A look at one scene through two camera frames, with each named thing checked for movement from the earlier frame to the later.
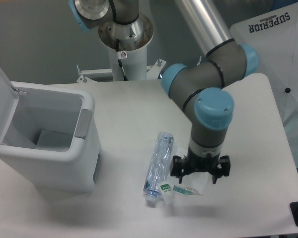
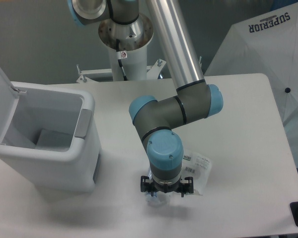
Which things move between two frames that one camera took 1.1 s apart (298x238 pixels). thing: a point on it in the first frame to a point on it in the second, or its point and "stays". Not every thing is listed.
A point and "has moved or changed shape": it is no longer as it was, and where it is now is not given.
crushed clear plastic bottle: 158,167 has moved or changed shape
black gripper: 195,163 to 185,186
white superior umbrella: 280,38 stays
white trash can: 48,134 stays
